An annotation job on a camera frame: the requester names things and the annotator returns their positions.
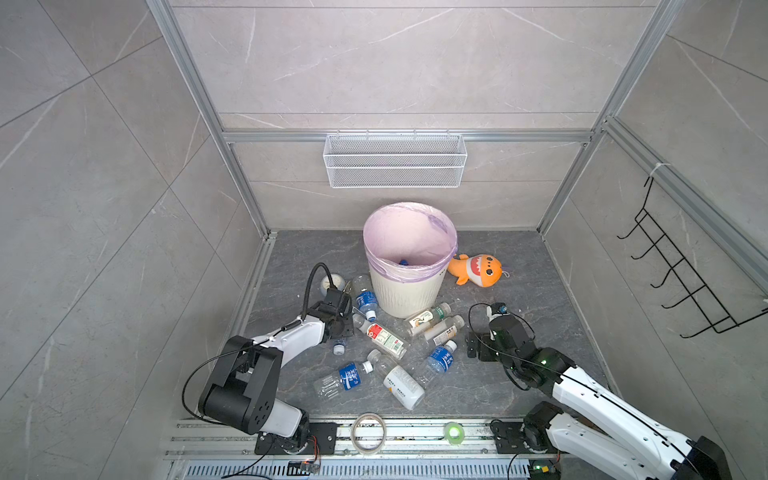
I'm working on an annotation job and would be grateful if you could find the small blue label bottle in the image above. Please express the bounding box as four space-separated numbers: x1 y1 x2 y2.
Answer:
415 340 457 389

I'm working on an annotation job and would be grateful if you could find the blue label bottle front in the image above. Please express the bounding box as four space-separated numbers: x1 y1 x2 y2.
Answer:
313 360 373 400

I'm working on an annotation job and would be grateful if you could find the white label large bottle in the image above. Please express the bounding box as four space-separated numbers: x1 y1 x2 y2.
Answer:
367 349 425 411

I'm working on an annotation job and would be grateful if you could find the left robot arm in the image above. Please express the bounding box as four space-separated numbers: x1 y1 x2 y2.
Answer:
181 262 353 449

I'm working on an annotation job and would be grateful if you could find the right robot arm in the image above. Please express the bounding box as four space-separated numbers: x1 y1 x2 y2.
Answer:
472 303 732 479

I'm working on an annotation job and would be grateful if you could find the cream ribbed trash bin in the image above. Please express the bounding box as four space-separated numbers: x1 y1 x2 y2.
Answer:
369 267 447 319

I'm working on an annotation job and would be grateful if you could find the pink bin liner bag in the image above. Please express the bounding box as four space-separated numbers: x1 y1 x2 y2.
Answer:
363 202 458 283

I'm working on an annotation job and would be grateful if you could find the light blue alarm clock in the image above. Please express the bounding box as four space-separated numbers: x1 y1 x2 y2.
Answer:
319 273 346 297

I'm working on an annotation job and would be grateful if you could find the red green label bottle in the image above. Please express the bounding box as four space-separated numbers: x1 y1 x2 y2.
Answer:
352 313 408 360

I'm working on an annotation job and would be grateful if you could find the clear bottle yellow label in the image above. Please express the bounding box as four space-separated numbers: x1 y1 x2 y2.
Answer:
424 315 465 346

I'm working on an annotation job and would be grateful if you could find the orange shark plush toy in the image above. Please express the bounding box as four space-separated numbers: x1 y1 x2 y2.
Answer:
447 254 509 288

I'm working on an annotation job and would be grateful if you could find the crane label green cap bottle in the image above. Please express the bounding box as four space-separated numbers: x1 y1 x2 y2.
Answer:
406 302 451 337

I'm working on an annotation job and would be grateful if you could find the green tape roll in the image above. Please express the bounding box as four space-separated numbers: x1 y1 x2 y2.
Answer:
443 422 465 446

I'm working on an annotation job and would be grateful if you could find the clear tape roll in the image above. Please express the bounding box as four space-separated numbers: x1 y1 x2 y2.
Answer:
350 413 387 455

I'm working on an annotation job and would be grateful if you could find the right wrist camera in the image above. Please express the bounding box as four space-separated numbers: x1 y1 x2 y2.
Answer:
486 302 509 321

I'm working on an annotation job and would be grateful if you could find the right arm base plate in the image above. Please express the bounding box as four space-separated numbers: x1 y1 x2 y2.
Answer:
488 419 556 454

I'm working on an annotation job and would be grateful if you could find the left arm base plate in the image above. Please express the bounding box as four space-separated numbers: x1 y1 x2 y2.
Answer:
254 422 339 455

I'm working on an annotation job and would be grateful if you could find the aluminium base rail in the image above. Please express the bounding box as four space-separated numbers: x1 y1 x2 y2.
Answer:
161 416 601 480

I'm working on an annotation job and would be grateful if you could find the white wire mesh basket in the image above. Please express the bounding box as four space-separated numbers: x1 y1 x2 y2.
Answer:
323 133 468 189

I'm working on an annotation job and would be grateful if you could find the black wall hook rack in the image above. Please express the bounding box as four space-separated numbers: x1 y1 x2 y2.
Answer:
617 176 767 339

